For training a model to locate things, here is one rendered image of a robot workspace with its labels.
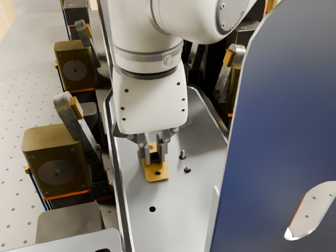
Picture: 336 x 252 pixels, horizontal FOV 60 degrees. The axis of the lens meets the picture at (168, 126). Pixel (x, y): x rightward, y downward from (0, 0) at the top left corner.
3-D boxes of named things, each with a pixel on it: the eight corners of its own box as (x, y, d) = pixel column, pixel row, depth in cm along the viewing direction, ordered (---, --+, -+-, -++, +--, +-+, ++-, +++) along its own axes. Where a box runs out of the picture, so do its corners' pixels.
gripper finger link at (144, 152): (144, 121, 45) (146, 151, 49) (124, 124, 44) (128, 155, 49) (148, 134, 43) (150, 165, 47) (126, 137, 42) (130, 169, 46)
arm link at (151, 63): (175, 22, 39) (175, 44, 41) (109, 29, 37) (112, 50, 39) (195, 49, 33) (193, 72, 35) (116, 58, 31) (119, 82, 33)
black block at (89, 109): (76, 192, 81) (49, 106, 63) (111, 185, 83) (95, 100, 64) (76, 208, 77) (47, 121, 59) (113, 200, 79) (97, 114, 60)
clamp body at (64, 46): (71, 142, 97) (42, 42, 75) (107, 136, 99) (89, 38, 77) (71, 155, 92) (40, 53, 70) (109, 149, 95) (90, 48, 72)
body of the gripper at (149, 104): (179, 38, 40) (178, 105, 47) (104, 46, 38) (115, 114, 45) (196, 63, 35) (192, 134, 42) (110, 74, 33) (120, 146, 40)
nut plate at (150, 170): (138, 145, 51) (138, 140, 50) (159, 142, 52) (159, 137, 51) (147, 182, 45) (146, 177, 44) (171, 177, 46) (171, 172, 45)
